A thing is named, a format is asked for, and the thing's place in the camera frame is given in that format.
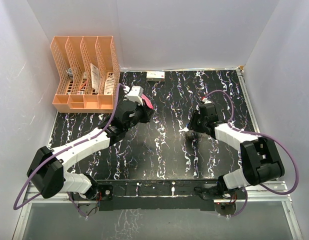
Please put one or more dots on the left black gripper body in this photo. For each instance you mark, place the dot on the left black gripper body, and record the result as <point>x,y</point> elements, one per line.
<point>140,116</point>

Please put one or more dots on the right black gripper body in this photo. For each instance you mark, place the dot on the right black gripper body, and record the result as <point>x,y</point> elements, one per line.
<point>198,123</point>

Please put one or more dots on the red strap keychain with ring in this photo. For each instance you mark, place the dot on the red strap keychain with ring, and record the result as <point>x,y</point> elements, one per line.
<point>147,101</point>

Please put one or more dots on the silver key with blue tag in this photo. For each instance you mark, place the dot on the silver key with blue tag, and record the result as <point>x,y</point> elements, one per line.
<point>184,130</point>

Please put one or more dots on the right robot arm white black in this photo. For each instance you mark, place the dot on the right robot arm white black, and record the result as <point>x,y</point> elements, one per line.
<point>260,159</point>

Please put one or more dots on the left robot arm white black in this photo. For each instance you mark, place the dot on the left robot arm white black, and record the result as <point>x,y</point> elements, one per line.
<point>49,169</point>

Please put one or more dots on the small white red box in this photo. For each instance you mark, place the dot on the small white red box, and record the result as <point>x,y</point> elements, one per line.
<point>155,76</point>

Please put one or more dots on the white labelled packet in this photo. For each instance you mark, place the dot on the white labelled packet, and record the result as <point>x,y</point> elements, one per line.
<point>109,85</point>

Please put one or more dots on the white paper packet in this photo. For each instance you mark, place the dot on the white paper packet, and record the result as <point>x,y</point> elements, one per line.
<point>95,77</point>

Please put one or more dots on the orange plastic file organizer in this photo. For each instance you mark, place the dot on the orange plastic file organizer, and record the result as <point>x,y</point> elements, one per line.
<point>75,94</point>

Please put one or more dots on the round metal object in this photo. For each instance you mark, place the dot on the round metal object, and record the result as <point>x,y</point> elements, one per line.
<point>69,72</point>

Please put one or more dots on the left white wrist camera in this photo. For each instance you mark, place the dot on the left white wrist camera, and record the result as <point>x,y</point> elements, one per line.
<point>135,95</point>

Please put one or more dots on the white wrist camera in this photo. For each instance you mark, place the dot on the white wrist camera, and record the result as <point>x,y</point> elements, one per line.
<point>135,95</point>
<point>206,101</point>

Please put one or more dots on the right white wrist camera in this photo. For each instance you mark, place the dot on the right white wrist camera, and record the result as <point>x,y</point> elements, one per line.
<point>206,101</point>

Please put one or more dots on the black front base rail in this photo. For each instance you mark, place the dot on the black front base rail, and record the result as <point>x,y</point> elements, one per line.
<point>167,194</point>

